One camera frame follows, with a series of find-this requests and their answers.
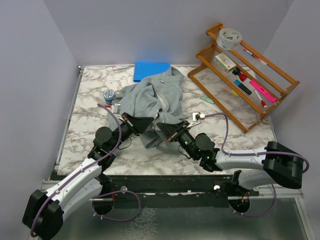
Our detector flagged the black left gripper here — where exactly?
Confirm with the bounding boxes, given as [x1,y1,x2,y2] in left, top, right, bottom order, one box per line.
[109,112,155,152]

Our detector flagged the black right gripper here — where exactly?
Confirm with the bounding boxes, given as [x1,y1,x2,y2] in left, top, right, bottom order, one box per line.
[157,120,198,161]

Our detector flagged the grey zip-up jacket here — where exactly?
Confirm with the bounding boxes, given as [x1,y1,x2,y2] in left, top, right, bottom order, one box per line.
[112,67,188,155]

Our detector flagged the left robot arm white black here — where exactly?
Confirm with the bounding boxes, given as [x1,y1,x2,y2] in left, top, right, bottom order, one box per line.
[22,112,154,240]

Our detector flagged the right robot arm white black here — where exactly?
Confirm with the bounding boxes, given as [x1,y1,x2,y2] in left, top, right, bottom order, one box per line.
[157,121,304,196]

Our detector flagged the blue patterned round container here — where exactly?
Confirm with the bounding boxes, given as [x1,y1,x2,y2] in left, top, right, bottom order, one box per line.
[102,89,116,105]

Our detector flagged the mint green eraser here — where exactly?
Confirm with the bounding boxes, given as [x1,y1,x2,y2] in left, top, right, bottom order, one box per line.
[200,96,215,105]

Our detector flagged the blue paper sheet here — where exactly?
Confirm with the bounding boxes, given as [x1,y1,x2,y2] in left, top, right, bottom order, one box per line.
[133,61,171,83]

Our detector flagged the yellow highlighter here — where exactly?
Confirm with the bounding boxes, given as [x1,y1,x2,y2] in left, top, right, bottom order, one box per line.
[231,90,238,97]

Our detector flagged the blue black highlighter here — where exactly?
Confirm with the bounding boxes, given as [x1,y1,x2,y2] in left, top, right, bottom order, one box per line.
[234,79,252,96]

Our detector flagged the wooden two-tier rack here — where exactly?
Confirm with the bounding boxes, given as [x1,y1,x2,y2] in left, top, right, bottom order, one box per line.
[188,23,300,133]

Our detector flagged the white green small box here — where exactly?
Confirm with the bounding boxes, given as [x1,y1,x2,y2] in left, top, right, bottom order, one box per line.
[214,52,237,73]

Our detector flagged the red white marker pen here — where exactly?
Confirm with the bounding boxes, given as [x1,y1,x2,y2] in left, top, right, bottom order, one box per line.
[254,89,267,109]

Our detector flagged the pink highlighter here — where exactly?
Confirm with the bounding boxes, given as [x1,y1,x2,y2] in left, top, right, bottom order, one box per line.
[249,80,277,103]

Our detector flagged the clear tape roll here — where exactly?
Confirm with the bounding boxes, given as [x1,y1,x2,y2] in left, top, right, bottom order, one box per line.
[216,28,243,51]

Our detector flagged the red pen on top shelf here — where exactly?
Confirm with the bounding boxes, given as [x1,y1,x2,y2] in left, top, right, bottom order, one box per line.
[241,47,267,66]

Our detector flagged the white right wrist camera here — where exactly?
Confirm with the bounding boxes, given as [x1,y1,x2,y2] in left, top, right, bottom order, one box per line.
[187,112,206,129]

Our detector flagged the aluminium frame rail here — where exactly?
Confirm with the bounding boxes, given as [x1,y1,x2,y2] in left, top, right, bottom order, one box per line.
[27,177,308,240]

